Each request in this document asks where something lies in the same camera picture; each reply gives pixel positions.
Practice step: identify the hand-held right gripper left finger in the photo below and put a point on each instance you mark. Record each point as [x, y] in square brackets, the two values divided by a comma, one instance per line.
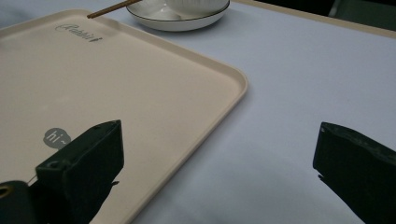
[84, 168]

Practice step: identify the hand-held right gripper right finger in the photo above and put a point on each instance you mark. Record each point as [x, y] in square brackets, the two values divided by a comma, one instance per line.
[358, 168]

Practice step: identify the brown wooden chopstick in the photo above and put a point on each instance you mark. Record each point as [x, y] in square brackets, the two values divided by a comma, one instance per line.
[109, 8]

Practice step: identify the white plate with dark rim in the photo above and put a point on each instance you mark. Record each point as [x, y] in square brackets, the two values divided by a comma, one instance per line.
[174, 18]

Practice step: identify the beige plastic tray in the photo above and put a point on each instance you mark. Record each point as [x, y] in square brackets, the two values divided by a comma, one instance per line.
[118, 93]

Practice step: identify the white ribbed bowl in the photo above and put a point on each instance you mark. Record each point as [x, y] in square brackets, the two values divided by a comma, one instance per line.
[196, 5]

